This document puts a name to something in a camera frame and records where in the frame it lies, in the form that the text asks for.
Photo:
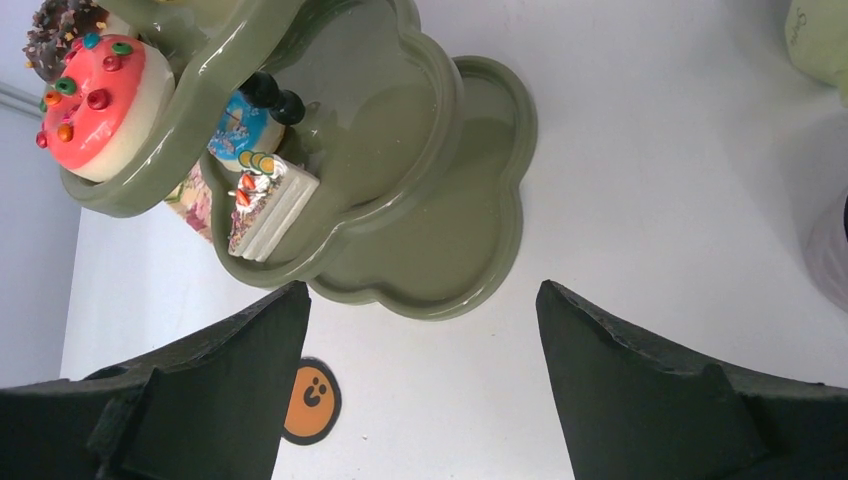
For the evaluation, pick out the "chocolate donut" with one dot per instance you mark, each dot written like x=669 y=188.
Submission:
x=57 y=25

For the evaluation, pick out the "white layered cake slice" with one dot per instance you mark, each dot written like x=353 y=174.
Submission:
x=269 y=196

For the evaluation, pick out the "blue frosted donut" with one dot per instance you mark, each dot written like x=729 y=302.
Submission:
x=243 y=127

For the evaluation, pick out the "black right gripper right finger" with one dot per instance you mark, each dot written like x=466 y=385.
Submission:
x=635 y=405

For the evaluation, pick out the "orange smiley coaster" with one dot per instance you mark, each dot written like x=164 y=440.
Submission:
x=315 y=403

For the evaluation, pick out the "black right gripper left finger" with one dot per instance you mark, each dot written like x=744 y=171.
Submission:
x=210 y=405

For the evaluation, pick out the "green three-tier dessert stand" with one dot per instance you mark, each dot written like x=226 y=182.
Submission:
x=419 y=155

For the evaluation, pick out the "light green mug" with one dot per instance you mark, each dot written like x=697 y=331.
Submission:
x=816 y=39

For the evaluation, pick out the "red donut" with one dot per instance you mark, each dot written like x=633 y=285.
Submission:
x=104 y=105

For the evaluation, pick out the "black mug purple interior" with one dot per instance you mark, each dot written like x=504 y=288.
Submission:
x=825 y=254

